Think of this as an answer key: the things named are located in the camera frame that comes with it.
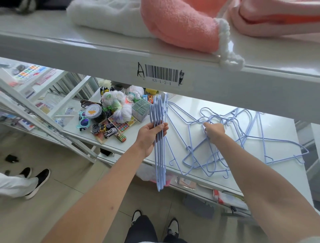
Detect person's left forearm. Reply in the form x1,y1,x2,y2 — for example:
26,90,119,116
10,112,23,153
41,148,150,243

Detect white mesh bag purple contents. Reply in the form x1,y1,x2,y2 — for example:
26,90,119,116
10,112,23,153
114,104,133,124

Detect peach packet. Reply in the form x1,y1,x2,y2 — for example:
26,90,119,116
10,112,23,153
177,177,198,191

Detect pink basket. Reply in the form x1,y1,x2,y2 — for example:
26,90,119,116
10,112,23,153
150,175,175,186

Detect person's left hand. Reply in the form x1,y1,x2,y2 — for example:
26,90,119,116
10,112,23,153
135,122,170,159

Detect colourful dotted sticker sheet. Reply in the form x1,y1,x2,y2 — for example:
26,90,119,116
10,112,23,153
107,115,138,134

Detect dark grey floor mat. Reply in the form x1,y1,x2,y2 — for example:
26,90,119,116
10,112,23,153
184,195,215,220

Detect person's left shoe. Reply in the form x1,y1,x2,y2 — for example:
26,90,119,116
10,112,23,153
131,209,143,227

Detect gathered bunch of blue hangers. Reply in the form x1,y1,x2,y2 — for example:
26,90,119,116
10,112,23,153
149,93,169,193

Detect white plastic bag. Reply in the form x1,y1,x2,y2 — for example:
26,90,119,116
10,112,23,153
126,85,145,98

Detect round tin white lid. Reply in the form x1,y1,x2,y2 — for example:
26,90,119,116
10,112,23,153
84,104,107,124

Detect teal toy sunglasses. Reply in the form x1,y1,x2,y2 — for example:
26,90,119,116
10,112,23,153
78,111,91,132

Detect white table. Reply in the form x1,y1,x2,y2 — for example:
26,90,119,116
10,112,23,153
61,86,314,208

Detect white fluffy towel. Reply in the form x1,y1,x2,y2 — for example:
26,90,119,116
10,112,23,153
66,0,157,38

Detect colour swatch card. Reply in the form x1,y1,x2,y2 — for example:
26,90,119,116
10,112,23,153
15,64,48,80

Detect pile of lilac hangers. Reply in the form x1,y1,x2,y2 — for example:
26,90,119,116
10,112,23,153
165,101,310,179

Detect person's right hand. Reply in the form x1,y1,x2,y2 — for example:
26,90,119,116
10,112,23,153
203,122,226,145

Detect black bag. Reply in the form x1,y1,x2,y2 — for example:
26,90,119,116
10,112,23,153
0,0,73,14

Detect barcode sticker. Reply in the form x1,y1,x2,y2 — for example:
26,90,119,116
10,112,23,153
137,62,185,87

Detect silver black toy car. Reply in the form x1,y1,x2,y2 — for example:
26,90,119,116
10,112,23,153
103,128,118,139

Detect white metal shelf board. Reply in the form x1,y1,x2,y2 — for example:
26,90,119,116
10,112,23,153
0,11,320,125

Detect red white packet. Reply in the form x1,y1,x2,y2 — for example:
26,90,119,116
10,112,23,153
213,190,248,210

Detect person's right shoe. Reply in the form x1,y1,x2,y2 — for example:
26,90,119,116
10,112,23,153
167,218,180,238

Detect white metal rack frame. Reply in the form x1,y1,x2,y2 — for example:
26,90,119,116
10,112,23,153
0,71,100,165
295,120,320,218

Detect person's shoe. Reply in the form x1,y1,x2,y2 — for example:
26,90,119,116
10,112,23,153
167,218,180,238
19,167,32,179
24,168,51,200
131,209,143,227

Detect black sunglasses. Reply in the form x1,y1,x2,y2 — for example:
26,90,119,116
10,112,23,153
80,99,102,108

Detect person's right forearm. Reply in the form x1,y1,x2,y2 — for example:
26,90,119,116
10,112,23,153
212,135,320,243

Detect white mesh bag green contents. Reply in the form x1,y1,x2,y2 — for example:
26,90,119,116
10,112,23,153
101,90,127,110

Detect person's black trousers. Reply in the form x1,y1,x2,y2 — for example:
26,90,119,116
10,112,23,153
124,215,188,243

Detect pink fluffy towel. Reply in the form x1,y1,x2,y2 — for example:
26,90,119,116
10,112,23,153
140,0,245,72

